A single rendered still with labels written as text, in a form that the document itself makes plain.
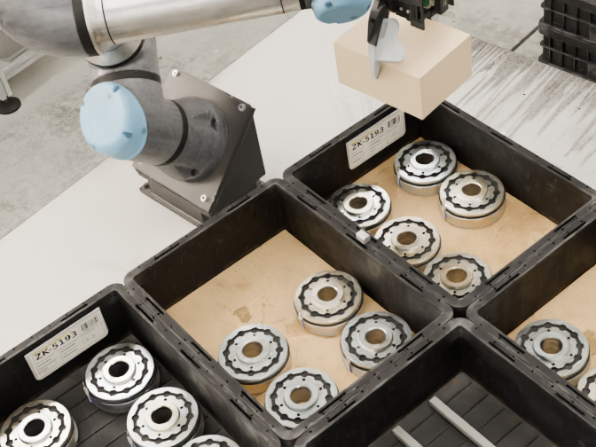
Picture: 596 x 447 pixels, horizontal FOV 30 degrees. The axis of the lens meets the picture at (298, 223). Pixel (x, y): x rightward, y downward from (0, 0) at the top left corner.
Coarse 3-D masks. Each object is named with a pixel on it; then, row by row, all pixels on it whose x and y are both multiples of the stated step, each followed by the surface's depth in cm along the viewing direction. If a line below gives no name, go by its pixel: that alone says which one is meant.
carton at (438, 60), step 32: (352, 32) 165; (416, 32) 163; (448, 32) 161; (352, 64) 164; (384, 64) 158; (416, 64) 157; (448, 64) 159; (384, 96) 163; (416, 96) 158; (448, 96) 163
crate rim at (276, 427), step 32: (256, 192) 171; (288, 192) 170; (160, 256) 165; (384, 256) 158; (128, 288) 161; (416, 288) 153; (448, 320) 149; (192, 352) 151; (224, 384) 146; (352, 384) 143; (320, 416) 141
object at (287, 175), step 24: (360, 120) 180; (336, 144) 177; (504, 144) 171; (288, 168) 174; (552, 168) 166; (312, 192) 169; (336, 216) 165; (576, 216) 158; (552, 240) 156; (408, 264) 156; (432, 288) 153; (480, 288) 152; (456, 312) 151
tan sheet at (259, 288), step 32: (256, 256) 176; (288, 256) 175; (224, 288) 172; (256, 288) 171; (288, 288) 170; (192, 320) 168; (224, 320) 167; (256, 320) 166; (288, 320) 165; (320, 352) 160
